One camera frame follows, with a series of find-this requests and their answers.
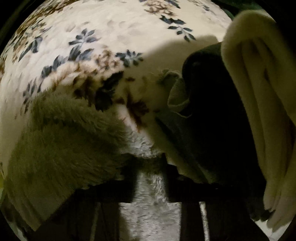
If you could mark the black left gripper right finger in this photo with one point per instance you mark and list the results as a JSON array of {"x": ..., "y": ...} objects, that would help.
[{"x": 222, "y": 204}]

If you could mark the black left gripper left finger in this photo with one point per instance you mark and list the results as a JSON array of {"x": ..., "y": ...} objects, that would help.
[{"x": 93, "y": 214}]

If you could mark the grey fluffy pants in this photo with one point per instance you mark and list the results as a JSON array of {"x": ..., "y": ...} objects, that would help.
[{"x": 67, "y": 146}]

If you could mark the folded cream and black clothes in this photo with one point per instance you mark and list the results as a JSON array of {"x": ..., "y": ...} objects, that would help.
[{"x": 263, "y": 71}]

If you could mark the floral cream bed blanket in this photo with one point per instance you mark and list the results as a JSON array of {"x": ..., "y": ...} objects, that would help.
[{"x": 113, "y": 52}]

